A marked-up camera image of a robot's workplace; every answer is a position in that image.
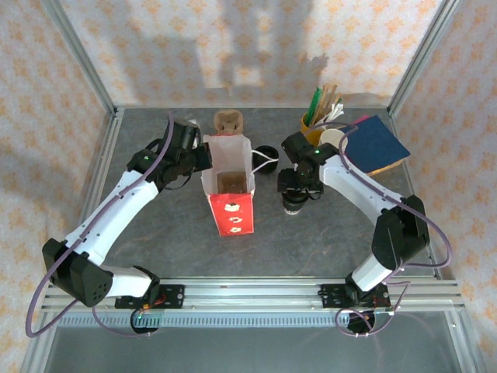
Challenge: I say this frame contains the stack of paper cups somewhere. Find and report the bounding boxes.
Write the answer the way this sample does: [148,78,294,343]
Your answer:
[318,127,349,151]

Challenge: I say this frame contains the grey slotted cable duct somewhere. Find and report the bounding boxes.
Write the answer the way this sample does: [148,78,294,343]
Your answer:
[57,312,389,328]

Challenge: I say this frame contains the aluminium table side rail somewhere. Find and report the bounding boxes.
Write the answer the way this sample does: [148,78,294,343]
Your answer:
[388,110,455,281]
[61,108,125,281]

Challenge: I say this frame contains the aluminium frame post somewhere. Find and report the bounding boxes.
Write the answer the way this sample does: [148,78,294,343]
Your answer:
[388,0,463,117]
[40,0,120,117]

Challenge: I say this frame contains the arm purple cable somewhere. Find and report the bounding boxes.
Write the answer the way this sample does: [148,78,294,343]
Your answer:
[302,122,454,338]
[25,112,176,339]

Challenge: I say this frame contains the green straw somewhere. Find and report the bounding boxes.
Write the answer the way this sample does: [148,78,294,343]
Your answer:
[306,88,325,127]

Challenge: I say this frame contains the red white paper gift bag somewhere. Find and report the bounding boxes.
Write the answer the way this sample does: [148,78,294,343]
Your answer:
[200,131,280,237]

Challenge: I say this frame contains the white wrapped sticks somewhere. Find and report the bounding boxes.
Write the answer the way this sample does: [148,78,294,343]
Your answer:
[313,100,346,131]

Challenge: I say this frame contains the blue paper napkin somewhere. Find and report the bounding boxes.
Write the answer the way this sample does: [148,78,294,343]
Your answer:
[343,115,412,175]

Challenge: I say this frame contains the brown paper napkin stack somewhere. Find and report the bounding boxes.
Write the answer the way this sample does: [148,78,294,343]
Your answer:
[367,158,404,179]

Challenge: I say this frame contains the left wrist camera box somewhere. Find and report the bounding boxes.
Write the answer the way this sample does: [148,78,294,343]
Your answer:
[187,118,203,152]

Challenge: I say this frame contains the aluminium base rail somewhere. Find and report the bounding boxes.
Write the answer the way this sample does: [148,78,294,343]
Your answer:
[41,276,465,312]

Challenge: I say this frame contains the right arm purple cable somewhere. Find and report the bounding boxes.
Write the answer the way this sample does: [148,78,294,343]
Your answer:
[302,122,454,338]

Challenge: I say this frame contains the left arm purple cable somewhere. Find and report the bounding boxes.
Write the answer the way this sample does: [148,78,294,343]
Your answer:
[25,112,176,339]

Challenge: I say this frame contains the stack of black cup lids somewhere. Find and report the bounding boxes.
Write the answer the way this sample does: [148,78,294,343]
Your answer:
[254,145,280,175]

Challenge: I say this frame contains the aluminium lower frame leg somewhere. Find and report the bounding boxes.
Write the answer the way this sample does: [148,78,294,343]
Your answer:
[444,310,481,373]
[19,310,59,373]

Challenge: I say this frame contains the black white paper cup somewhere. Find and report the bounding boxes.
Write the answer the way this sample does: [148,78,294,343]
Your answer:
[282,193,311,217]

